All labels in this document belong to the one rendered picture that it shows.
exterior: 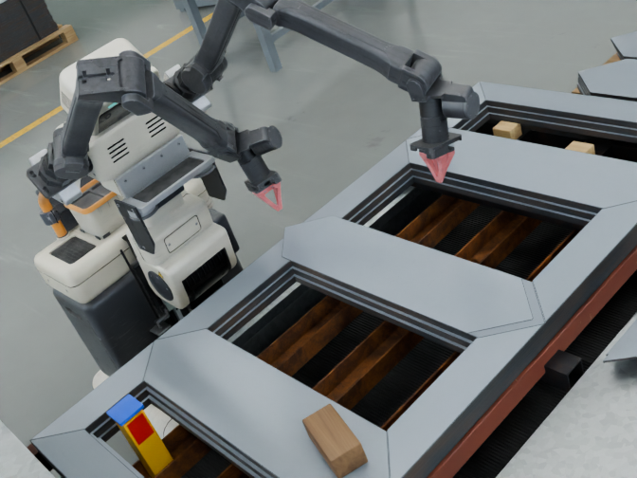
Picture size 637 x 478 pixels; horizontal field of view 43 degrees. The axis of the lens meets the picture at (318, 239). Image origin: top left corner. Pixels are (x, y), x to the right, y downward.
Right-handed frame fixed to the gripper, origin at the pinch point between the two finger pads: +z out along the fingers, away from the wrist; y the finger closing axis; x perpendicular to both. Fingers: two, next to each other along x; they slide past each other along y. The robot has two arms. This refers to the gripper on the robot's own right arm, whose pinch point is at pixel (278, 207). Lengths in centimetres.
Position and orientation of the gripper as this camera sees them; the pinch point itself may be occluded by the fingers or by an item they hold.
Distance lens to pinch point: 206.5
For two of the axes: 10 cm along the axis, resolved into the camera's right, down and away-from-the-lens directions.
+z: 4.8, 8.1, 3.5
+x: -7.9, 5.6, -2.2
